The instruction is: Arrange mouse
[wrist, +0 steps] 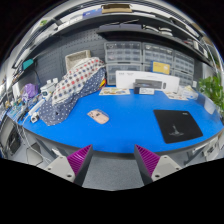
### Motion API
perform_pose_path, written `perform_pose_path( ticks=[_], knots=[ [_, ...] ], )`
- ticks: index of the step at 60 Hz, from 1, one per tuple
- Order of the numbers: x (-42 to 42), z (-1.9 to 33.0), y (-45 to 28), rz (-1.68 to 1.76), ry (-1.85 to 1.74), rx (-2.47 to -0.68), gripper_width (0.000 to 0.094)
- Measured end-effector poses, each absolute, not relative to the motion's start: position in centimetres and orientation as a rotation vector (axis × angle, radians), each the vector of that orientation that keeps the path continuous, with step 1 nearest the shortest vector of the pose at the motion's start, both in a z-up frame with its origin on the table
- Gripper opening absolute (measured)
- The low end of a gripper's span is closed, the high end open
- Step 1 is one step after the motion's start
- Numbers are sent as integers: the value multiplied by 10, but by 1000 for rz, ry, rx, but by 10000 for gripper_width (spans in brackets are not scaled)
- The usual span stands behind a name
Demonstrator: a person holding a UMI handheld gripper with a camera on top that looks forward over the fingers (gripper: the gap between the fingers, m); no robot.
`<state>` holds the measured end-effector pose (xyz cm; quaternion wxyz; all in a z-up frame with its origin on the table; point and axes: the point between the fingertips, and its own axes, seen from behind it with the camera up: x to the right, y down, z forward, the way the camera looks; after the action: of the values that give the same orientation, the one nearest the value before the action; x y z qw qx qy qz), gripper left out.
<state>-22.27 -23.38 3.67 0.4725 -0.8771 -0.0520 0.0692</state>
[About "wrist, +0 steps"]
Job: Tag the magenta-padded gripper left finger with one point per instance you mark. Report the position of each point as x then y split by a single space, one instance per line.
60 166

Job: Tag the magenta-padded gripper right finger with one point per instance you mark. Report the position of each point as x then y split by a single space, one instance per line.
166 166

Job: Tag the black mouse pad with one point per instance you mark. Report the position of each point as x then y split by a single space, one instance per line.
176 125

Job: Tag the printed picture sheet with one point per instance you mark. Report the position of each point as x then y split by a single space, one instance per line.
175 96
115 91

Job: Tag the clear plastic packet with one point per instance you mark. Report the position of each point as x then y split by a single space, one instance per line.
189 92

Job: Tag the small black box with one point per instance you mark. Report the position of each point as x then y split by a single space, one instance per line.
145 90

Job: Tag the checkered and dotted cloth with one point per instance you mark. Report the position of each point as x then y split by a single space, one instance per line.
73 86

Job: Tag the purple bag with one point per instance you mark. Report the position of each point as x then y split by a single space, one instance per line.
30 90

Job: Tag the green potted plant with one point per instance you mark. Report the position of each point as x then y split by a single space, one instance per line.
211 88

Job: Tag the long white keyboard box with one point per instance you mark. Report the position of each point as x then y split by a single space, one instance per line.
126 76

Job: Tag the yellow card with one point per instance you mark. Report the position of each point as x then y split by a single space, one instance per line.
161 67

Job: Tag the white woven basket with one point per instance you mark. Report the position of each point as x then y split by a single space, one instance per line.
75 58

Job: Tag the dark wall shelf unit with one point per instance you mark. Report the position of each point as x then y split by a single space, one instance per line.
133 30

